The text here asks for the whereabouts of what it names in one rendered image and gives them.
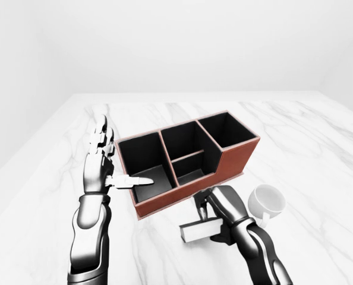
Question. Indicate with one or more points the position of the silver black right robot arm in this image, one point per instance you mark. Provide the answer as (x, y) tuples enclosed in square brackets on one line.
[(261, 253)]

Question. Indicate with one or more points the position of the red-brown desk caddy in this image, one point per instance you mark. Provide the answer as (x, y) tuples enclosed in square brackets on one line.
[(182, 157)]

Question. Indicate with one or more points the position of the white mug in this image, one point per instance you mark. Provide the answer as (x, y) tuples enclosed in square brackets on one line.
[(267, 203)]

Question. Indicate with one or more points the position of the dark book with white pages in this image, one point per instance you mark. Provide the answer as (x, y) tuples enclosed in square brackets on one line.
[(198, 231)]

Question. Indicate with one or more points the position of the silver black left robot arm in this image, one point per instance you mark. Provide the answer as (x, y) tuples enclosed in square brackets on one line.
[(88, 240)]

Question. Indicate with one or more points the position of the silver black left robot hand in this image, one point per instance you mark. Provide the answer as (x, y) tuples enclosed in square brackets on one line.
[(94, 175)]

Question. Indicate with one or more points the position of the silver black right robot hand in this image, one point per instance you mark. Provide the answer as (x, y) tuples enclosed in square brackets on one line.
[(224, 205)]

